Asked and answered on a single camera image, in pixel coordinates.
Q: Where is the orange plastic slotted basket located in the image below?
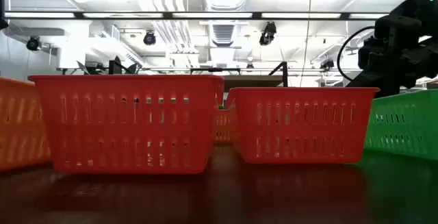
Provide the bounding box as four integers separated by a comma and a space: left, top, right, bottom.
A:
212, 104, 237, 145
0, 76, 52, 173

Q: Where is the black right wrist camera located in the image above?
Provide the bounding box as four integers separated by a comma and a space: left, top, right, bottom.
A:
374, 14, 423, 42

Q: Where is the black horizontal bar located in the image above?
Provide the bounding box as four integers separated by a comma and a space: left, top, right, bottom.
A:
190, 66, 241, 76

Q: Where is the black ceiling spotlight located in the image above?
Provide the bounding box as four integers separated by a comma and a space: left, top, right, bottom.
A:
319, 58, 336, 71
26, 35, 43, 52
142, 29, 157, 47
258, 21, 278, 47

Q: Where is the black shelf bracket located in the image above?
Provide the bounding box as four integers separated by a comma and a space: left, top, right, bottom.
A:
268, 61, 289, 88

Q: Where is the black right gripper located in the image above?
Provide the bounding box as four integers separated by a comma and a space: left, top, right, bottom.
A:
346, 35, 438, 99

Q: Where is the black camera cable loop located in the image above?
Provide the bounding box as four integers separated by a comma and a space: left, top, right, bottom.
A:
336, 25, 376, 83

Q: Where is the black aluminium rig frame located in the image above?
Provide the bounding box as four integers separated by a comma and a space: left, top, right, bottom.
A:
0, 0, 12, 32

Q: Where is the red plastic slotted basket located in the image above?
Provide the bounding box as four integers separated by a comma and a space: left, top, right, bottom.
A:
27, 74, 225, 175
224, 86, 380, 165

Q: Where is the green plastic slotted basket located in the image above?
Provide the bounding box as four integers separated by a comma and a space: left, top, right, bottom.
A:
363, 88, 438, 162

